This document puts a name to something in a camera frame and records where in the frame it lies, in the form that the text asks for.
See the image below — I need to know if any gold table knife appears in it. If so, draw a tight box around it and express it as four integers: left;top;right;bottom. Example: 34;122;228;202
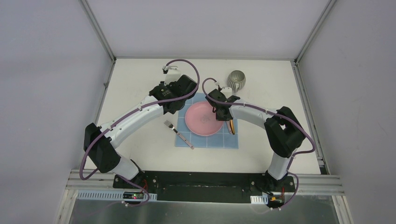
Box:
226;120;236;135

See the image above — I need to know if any pink plate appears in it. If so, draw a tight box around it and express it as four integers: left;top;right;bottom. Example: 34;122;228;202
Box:
184;101;223;136

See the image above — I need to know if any blue checked cloth napkin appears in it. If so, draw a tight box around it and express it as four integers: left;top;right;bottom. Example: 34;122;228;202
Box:
176;93;239;149

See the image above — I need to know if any grey ribbed mug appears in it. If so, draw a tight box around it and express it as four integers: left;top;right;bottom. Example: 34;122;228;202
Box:
227;70;246;92

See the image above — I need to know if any pink handled fork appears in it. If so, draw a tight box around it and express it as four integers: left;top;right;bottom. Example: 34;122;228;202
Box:
164;120;195;150

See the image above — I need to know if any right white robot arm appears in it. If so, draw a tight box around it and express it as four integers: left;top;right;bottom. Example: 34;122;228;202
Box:
205;89;307;191

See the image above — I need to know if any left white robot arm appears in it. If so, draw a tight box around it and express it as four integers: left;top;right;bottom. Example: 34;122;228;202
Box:
80;75;198;189

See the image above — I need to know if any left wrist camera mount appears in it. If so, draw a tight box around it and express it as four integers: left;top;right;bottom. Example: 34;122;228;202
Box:
163;65;181;85

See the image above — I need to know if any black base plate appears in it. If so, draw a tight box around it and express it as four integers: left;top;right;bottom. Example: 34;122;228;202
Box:
132;171;295;203

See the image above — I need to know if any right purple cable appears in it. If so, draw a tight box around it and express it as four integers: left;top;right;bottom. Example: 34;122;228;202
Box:
201;77;317;211

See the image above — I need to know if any purple cable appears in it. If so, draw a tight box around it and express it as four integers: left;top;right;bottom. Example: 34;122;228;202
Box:
78;59;201;207
201;77;317;211

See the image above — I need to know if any aluminium frame rail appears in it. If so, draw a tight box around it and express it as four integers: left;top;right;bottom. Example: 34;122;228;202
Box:
55;169;354;224

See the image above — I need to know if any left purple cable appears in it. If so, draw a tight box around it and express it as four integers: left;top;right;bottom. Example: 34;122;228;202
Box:
78;59;201;207

